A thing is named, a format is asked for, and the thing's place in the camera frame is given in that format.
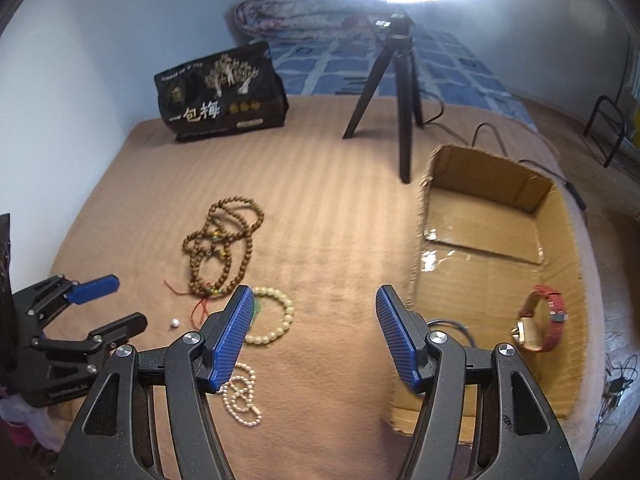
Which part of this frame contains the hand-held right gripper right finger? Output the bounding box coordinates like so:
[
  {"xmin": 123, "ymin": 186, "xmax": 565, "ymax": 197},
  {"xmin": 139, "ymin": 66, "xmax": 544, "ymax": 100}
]
[{"xmin": 375, "ymin": 285, "xmax": 581, "ymax": 480}]

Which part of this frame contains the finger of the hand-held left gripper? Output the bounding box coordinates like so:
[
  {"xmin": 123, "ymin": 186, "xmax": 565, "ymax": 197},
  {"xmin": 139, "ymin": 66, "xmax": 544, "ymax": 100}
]
[
  {"xmin": 14, "ymin": 274, "xmax": 121, "ymax": 333},
  {"xmin": 30, "ymin": 312, "xmax": 148, "ymax": 376}
]

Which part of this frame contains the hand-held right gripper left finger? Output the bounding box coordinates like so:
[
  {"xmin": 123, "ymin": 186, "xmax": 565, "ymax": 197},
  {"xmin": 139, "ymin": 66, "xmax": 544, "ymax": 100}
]
[{"xmin": 52, "ymin": 285, "xmax": 256, "ymax": 480}]

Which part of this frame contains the white pearl necklace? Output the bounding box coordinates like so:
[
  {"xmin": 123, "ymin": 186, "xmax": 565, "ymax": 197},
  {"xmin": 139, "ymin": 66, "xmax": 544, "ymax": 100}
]
[{"xmin": 220, "ymin": 362, "xmax": 263, "ymax": 429}]

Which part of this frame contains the pale green bead bracelet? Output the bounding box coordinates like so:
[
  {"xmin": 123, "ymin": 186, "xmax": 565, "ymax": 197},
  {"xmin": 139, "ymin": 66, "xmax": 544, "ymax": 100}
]
[{"xmin": 244, "ymin": 286, "xmax": 295, "ymax": 346}]

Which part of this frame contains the brown wooden bead necklace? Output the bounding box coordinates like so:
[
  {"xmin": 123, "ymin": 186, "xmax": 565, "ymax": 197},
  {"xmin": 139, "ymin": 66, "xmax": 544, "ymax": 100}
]
[{"xmin": 165, "ymin": 197, "xmax": 266, "ymax": 328}]

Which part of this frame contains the cardboard box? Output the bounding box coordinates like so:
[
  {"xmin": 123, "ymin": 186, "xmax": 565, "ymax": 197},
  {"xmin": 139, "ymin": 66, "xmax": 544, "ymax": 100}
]
[{"xmin": 387, "ymin": 144, "xmax": 588, "ymax": 443}]

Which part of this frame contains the red strap wristwatch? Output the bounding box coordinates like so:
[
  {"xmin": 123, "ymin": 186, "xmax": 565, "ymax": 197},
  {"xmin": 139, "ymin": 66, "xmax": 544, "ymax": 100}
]
[{"xmin": 510, "ymin": 285, "xmax": 568, "ymax": 352}]

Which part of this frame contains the pink cloth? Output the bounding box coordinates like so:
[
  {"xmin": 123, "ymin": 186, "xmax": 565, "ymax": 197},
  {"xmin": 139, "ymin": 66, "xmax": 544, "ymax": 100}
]
[{"xmin": 0, "ymin": 394, "xmax": 57, "ymax": 452}]

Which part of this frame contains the black tripod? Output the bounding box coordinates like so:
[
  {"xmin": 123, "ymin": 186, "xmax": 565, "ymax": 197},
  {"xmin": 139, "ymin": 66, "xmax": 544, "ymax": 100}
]
[{"xmin": 342, "ymin": 12, "xmax": 426, "ymax": 184}]

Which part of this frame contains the power strip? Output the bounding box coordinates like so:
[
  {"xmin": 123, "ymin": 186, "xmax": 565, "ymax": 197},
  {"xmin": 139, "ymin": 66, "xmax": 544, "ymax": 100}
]
[{"xmin": 602, "ymin": 375, "xmax": 628, "ymax": 401}]

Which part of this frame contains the black snack bag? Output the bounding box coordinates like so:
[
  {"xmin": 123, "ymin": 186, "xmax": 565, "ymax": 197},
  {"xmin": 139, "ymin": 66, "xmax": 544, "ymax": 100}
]
[{"xmin": 154, "ymin": 41, "xmax": 290, "ymax": 143}]

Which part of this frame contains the blue patterned bedsheet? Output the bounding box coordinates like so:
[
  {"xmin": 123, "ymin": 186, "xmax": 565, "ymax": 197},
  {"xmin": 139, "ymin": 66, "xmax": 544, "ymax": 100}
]
[{"xmin": 260, "ymin": 25, "xmax": 538, "ymax": 131}]

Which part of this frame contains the black clothes rack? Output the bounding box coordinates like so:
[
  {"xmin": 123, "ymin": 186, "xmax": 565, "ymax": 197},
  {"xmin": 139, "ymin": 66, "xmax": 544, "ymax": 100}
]
[{"xmin": 582, "ymin": 95, "xmax": 640, "ymax": 168}]

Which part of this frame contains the pink floral quilt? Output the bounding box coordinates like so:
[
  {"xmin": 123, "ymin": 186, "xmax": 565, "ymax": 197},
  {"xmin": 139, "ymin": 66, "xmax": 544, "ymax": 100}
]
[{"xmin": 232, "ymin": 0, "xmax": 396, "ymax": 43}]

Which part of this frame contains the black cable with switch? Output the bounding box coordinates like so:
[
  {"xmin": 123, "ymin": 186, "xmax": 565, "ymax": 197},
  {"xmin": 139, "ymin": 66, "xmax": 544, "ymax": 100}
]
[{"xmin": 420, "ymin": 90, "xmax": 586, "ymax": 211}]

